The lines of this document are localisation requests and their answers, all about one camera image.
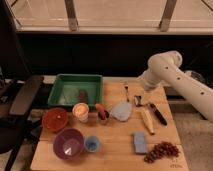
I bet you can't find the round grey blue device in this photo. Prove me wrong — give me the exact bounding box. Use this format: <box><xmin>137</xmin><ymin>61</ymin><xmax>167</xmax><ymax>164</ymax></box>
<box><xmin>185</xmin><ymin>70</ymin><xmax>206</xmax><ymax>84</ymax></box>

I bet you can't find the black chair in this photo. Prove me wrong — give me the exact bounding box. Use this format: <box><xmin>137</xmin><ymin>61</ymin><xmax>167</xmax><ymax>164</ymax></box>
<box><xmin>0</xmin><ymin>75</ymin><xmax>44</xmax><ymax>171</ymax></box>

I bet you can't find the green plastic tray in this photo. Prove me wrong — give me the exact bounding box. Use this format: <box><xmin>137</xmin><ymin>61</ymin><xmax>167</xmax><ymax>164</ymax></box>
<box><xmin>47</xmin><ymin>74</ymin><xmax>103</xmax><ymax>108</ymax></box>

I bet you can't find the brown object in tray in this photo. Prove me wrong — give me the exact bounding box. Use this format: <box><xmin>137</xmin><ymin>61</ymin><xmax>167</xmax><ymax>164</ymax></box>
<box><xmin>78</xmin><ymin>90</ymin><xmax>88</xmax><ymax>103</ymax></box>

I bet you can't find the blue sponge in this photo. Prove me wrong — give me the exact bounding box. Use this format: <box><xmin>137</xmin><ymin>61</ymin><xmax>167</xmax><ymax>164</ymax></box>
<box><xmin>133</xmin><ymin>132</ymin><xmax>147</xmax><ymax>154</ymax></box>

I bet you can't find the light blue cloth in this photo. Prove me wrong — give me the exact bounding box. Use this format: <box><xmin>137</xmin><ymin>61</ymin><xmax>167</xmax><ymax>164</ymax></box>
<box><xmin>110</xmin><ymin>101</ymin><xmax>132</xmax><ymax>122</ymax></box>

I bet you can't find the small blue cup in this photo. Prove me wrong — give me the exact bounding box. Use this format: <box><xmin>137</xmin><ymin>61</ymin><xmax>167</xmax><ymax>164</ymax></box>
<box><xmin>84</xmin><ymin>135</ymin><xmax>100</xmax><ymax>153</ymax></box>

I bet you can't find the red-orange bowl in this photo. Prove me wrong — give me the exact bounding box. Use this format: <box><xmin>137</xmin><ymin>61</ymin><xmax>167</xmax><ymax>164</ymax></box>
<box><xmin>42</xmin><ymin>107</ymin><xmax>68</xmax><ymax>132</ymax></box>

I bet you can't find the purple bowl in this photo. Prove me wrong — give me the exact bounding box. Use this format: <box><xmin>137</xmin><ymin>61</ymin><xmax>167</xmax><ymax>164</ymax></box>
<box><xmin>53</xmin><ymin>128</ymin><xmax>84</xmax><ymax>160</ymax></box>

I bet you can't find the white cup orange inside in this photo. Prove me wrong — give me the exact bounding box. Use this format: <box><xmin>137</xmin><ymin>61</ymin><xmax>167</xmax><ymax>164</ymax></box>
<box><xmin>72</xmin><ymin>103</ymin><xmax>89</xmax><ymax>123</ymax></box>

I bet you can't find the black handled knife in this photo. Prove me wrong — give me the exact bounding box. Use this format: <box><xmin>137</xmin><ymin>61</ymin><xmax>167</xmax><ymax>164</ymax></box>
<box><xmin>149</xmin><ymin>103</ymin><xmax>167</xmax><ymax>126</ymax></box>

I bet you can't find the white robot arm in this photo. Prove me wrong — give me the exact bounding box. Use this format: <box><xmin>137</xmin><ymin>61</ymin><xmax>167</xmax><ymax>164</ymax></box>
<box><xmin>138</xmin><ymin>51</ymin><xmax>213</xmax><ymax>123</ymax></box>

